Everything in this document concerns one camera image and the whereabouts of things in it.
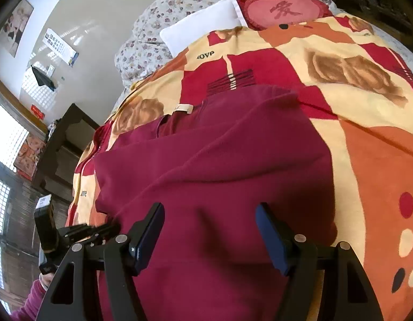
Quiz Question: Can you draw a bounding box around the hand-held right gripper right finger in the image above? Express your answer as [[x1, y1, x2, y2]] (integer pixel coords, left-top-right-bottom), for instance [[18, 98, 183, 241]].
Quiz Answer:
[[255, 202, 384, 321]]

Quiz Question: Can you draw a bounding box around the glass block window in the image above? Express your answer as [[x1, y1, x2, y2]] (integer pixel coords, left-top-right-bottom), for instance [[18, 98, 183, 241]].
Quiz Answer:
[[0, 102, 29, 173]]

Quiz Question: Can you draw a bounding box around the floral duvet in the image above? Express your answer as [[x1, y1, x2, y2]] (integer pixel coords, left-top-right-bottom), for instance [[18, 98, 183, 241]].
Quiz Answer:
[[114, 0, 337, 89]]

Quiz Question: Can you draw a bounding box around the printed orange red blanket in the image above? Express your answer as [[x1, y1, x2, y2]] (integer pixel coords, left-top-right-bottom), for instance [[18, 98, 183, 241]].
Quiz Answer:
[[64, 13, 413, 321]]

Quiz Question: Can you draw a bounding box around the dark hanging cloth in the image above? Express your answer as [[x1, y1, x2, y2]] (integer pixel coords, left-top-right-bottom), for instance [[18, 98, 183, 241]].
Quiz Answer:
[[31, 65, 56, 91]]

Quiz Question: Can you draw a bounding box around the person's left hand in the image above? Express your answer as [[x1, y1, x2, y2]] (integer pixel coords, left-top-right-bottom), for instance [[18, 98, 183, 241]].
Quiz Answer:
[[39, 272, 56, 291]]

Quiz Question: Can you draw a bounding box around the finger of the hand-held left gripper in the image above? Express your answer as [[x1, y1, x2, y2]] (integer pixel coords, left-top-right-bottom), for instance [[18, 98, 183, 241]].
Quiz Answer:
[[57, 223, 122, 245]]

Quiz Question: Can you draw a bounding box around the maroon garment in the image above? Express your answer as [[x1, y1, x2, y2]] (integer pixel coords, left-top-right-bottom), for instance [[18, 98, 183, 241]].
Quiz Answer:
[[94, 85, 337, 321]]

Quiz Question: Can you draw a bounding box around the white pillow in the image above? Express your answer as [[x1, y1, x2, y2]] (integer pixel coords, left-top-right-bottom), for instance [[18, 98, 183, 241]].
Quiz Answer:
[[160, 0, 249, 56]]

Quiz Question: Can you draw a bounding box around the orange wall picture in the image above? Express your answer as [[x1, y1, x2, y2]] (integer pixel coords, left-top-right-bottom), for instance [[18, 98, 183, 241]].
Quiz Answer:
[[14, 133, 46, 174]]

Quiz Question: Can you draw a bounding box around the eye chart poster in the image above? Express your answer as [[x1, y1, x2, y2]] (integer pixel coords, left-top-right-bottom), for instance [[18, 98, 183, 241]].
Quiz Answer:
[[42, 28, 80, 67]]

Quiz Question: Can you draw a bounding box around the red heart-shaped cushion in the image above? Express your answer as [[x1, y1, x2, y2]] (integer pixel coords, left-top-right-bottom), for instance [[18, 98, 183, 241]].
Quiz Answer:
[[236, 0, 334, 30]]

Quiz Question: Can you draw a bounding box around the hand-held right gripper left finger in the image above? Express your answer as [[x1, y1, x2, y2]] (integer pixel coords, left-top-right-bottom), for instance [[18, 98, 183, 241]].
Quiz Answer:
[[36, 202, 166, 321]]

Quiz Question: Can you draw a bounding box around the dark wooden cabinet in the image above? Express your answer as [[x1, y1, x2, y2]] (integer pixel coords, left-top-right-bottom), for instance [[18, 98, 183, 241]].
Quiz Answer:
[[32, 103, 100, 203]]

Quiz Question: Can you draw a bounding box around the wall poster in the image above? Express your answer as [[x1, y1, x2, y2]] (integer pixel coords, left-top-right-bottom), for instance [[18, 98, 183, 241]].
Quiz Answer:
[[4, 0, 35, 57]]

